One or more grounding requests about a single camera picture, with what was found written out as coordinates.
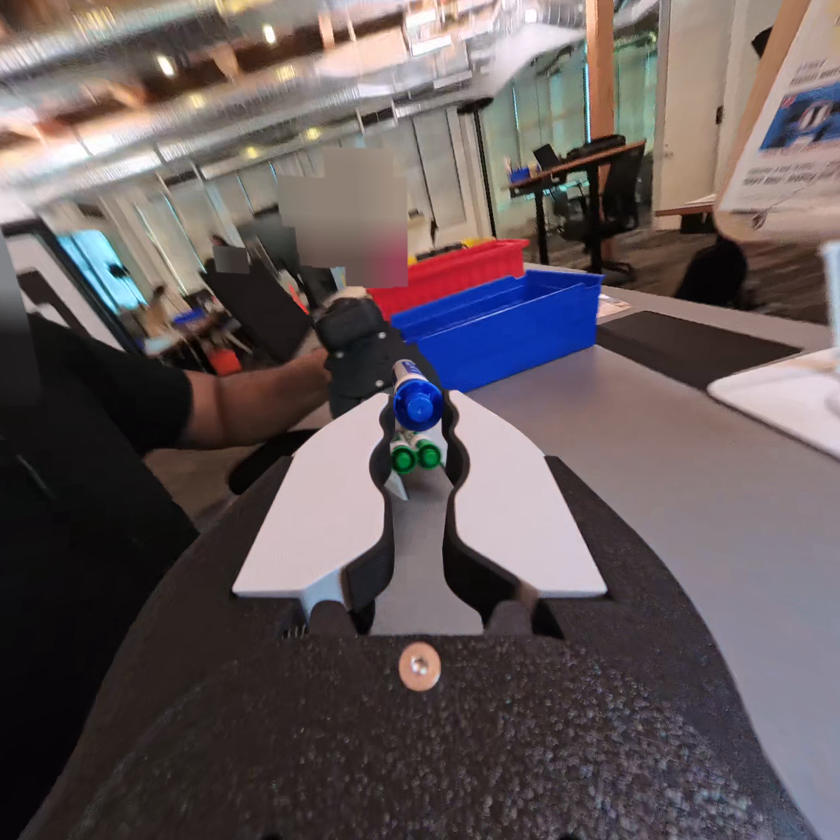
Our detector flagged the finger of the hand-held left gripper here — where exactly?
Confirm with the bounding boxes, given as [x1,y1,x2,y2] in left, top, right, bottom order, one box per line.
[374,436,412,502]

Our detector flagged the blue plastic bin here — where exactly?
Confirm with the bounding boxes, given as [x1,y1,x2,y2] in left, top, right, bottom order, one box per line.
[392,270,605,393]

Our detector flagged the black table mat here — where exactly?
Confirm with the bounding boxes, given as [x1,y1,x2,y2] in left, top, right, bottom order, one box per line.
[596,310,802,391]

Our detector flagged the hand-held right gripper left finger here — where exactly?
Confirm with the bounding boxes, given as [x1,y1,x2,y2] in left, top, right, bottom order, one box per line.
[231,392,396,618]

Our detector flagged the person's left forearm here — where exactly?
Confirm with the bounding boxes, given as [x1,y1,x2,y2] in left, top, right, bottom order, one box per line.
[141,350,332,455]

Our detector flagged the wooden pillar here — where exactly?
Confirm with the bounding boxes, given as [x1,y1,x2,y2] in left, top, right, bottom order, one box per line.
[584,0,618,263]

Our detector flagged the black backpack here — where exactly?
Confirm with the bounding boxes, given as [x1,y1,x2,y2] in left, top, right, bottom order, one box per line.
[675,235,750,311]

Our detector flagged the black board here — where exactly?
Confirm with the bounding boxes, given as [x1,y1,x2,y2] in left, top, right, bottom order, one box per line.
[199,261,314,366]

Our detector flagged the wooden standing desk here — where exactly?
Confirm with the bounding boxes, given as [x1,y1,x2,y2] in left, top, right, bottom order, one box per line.
[507,140,648,266]

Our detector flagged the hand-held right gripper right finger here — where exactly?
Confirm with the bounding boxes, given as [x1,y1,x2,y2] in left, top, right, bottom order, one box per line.
[444,390,609,614]

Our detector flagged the red plastic bin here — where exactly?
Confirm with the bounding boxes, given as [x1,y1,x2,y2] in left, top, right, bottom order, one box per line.
[367,239,530,322]

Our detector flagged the blue dry-erase marker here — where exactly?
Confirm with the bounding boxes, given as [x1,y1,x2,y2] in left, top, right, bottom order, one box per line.
[392,359,443,432]

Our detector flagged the white stand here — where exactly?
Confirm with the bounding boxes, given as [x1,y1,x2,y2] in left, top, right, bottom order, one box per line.
[707,240,840,460]

